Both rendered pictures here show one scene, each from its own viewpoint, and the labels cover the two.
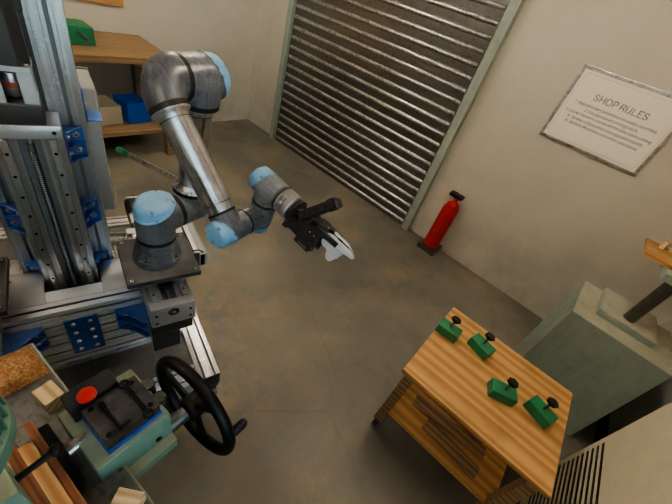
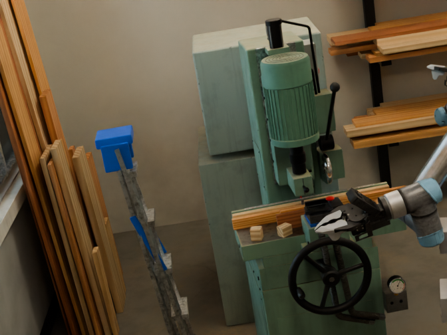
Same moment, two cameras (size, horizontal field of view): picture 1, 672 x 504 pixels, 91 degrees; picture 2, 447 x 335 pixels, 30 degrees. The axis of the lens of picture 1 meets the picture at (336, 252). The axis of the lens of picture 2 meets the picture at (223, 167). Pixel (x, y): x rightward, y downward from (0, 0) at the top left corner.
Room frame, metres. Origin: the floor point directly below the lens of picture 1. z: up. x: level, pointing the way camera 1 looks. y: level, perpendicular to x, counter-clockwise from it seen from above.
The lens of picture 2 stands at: (2.45, -1.25, 2.14)
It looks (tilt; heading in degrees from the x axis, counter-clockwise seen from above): 19 degrees down; 152
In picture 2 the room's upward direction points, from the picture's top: 9 degrees counter-clockwise
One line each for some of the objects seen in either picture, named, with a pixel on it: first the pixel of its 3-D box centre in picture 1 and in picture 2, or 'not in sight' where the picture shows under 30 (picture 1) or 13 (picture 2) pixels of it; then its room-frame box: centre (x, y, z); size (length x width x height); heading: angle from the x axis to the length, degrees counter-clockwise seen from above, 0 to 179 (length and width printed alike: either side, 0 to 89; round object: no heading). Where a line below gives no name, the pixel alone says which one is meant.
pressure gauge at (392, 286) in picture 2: not in sight; (396, 286); (0.35, 0.50, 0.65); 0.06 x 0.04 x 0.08; 66
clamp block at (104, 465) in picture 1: (118, 424); (325, 229); (0.24, 0.30, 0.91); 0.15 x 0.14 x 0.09; 66
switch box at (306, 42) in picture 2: not in sight; (307, 62); (-0.19, 0.61, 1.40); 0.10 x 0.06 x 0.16; 156
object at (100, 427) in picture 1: (113, 404); (324, 211); (0.24, 0.30, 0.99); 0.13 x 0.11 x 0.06; 66
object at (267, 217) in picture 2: not in sight; (320, 207); (0.07, 0.40, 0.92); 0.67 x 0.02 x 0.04; 66
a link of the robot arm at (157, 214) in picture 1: (157, 216); not in sight; (0.78, 0.57, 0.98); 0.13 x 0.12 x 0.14; 162
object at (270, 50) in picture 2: not in sight; (276, 42); (-0.08, 0.40, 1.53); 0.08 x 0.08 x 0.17; 66
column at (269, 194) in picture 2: not in sight; (281, 128); (-0.22, 0.46, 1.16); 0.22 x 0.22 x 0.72; 66
